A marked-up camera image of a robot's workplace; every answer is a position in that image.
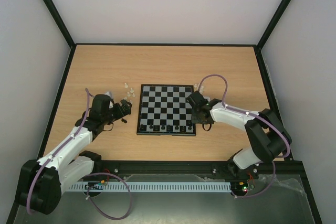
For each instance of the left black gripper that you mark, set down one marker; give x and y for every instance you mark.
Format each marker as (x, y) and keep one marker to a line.
(127, 110)

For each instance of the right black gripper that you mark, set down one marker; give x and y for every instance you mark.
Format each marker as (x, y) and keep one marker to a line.
(196, 100)

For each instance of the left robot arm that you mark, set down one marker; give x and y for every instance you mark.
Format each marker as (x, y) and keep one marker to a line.
(43, 181)

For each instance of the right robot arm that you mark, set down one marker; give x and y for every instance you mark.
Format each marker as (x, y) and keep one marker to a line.
(267, 136)

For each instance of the black and silver chessboard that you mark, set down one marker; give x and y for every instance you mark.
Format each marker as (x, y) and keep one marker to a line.
(165, 104)

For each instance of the white slotted cable duct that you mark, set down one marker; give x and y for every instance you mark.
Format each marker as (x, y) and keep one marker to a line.
(150, 187)

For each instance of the black aluminium frame rail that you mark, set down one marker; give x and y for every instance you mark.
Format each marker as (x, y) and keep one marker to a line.
(215, 170)

